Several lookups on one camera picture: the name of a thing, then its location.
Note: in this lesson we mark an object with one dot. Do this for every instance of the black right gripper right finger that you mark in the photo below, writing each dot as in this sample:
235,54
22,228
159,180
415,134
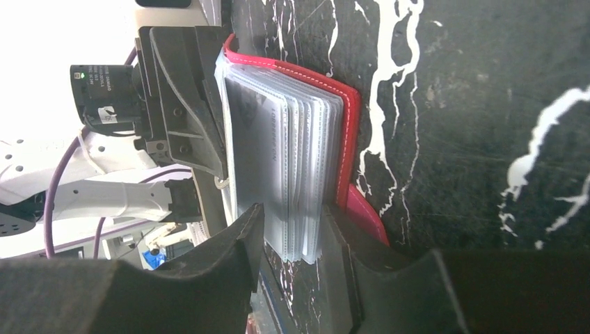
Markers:
377,290

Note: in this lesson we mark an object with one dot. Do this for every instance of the silver card in sleeve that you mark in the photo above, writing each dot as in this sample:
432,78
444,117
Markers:
258,141

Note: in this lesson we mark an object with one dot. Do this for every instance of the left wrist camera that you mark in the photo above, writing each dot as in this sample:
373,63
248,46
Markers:
177,13

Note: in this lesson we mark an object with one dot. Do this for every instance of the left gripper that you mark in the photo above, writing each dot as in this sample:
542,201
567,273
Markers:
180,99

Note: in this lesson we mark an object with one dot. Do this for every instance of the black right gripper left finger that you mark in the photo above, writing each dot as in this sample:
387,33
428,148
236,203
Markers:
206,290

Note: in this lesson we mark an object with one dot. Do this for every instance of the red leather card holder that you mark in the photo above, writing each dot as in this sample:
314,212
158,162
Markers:
321,122

